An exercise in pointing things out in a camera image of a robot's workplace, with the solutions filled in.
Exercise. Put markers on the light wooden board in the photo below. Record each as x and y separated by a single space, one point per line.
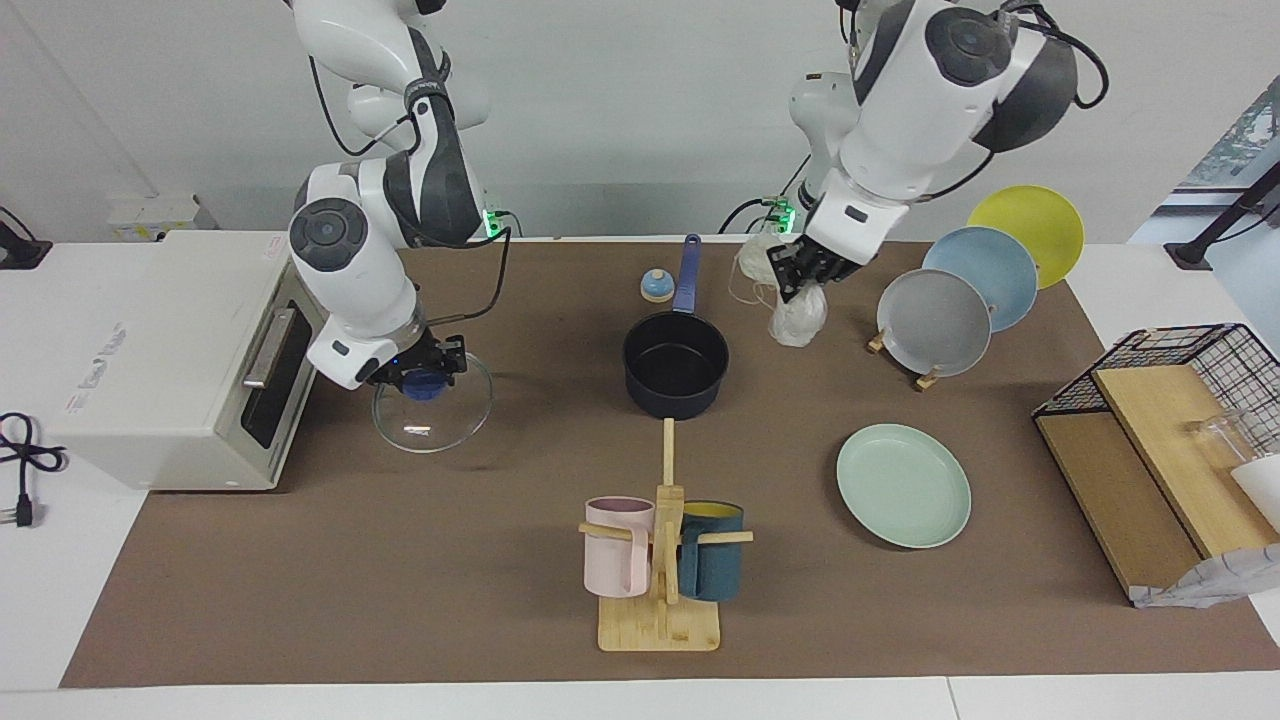
1170 430

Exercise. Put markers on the white cup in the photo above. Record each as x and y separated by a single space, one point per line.
1262 490

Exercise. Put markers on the glass lid with blue knob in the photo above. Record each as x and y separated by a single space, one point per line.
445 420

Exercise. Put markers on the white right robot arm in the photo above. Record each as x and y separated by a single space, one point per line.
350 270

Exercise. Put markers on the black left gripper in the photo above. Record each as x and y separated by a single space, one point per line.
828 262

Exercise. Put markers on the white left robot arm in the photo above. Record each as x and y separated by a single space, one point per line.
920 100

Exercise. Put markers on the pink mug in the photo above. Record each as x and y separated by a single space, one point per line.
612 560

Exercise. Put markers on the wooden plate rack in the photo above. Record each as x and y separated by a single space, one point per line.
925 381

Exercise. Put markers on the white toaster oven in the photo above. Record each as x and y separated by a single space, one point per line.
170 380

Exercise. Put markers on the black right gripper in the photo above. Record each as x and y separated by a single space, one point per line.
425 358

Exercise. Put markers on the grey white plastic bag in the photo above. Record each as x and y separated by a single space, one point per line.
1220 580

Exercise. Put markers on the brown table mat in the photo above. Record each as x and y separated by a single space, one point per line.
400 590

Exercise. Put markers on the light green plate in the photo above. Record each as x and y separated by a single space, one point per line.
900 485

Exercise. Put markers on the yellow plate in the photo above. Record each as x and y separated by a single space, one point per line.
1035 220

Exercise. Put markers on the dark brown wooden board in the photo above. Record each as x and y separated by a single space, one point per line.
1110 490

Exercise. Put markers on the black clamp stand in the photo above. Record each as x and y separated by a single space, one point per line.
20 250
1225 215

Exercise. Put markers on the clear glass cup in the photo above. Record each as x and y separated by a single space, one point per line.
1225 435

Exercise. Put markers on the grey plate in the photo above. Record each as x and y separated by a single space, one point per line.
935 325

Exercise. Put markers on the wooden mug tree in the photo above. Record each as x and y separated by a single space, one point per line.
660 625

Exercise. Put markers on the light blue plate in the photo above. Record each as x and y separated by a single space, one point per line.
985 270

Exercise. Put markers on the dark teal mug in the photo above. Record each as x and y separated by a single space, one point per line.
715 565

